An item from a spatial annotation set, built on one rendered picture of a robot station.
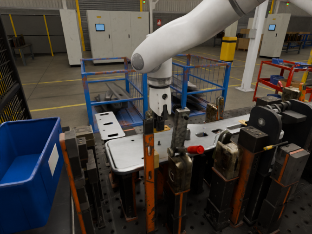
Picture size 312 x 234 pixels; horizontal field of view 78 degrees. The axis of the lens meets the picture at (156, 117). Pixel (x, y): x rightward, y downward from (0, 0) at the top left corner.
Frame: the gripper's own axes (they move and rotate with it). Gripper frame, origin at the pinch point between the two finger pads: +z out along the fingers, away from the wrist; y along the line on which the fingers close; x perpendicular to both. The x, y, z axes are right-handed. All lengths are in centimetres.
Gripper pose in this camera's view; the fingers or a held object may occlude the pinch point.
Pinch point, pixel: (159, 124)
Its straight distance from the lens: 73.4
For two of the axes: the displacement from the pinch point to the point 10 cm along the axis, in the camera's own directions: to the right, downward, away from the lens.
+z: 0.0, 9.1, 4.2
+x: -9.2, 1.6, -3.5
